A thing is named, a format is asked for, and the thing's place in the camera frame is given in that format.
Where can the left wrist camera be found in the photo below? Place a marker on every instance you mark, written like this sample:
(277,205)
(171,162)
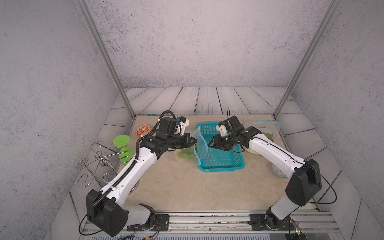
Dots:
(181,125)

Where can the metal wire cup rack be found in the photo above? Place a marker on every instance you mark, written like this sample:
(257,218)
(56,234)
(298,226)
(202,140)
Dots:
(101,166)

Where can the clear zipper bag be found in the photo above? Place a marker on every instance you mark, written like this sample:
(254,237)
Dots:
(266,127)
(201,146)

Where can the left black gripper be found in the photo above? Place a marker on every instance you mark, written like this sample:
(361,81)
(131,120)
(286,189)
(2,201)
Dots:
(183,141)

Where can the green plastic goblet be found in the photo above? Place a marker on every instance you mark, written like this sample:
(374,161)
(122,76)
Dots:
(126,153)

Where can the chinese cabbage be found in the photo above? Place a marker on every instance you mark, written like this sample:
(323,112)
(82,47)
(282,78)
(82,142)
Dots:
(268,133)
(182,155)
(250,150)

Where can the right aluminium frame post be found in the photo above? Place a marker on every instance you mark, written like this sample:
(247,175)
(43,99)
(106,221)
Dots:
(319,33)

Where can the teal plastic basket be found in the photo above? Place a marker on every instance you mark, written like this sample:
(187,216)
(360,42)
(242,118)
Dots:
(218,160)

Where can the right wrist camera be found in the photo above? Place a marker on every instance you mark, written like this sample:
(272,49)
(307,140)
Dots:
(222,129)

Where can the chinese cabbage top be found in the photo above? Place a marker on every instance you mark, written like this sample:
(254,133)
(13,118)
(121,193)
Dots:
(182,155)

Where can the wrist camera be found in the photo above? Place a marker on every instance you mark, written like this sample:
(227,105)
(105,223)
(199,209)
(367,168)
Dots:
(181,125)
(222,129)

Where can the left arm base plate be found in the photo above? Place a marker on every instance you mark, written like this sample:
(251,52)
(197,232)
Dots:
(157,222)

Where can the left aluminium frame post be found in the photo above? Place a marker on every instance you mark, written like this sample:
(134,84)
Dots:
(88,19)

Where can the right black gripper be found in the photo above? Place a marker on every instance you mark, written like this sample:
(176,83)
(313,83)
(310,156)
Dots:
(222,142)

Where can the aluminium frame post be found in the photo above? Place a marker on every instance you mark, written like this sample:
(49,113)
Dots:
(88,19)
(319,33)

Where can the orange patterned bowl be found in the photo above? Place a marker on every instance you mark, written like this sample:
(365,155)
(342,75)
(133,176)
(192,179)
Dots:
(142,130)

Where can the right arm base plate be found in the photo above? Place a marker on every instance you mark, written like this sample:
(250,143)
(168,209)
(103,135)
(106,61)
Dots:
(263,222)

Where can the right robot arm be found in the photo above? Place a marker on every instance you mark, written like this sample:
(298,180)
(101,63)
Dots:
(304,176)

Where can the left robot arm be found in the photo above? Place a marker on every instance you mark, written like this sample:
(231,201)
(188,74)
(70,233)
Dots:
(105,207)

